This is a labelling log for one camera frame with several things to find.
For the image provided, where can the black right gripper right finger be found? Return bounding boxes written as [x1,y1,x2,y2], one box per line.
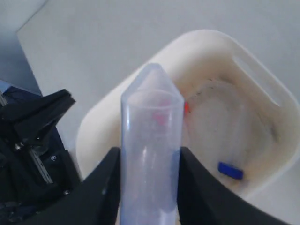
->
[177,147,285,225]

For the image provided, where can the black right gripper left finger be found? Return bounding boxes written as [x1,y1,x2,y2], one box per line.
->
[23,147,120,225]

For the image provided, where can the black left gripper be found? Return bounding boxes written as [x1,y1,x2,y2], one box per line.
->
[0,86,80,225]

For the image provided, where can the clear tube with blue cap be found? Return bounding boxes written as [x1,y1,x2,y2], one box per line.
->
[187,131,244,180]

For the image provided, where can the cream bin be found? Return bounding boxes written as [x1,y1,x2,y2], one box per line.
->
[76,30,300,198]

